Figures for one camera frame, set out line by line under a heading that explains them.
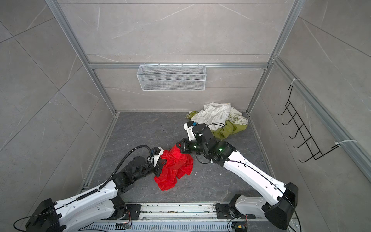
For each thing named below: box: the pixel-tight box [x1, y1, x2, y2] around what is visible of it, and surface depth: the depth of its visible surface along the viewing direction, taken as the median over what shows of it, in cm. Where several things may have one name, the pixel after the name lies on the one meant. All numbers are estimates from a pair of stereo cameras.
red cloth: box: [154, 145, 194, 192], surface depth 81 cm
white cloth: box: [190, 102, 231, 131], surface depth 109 cm
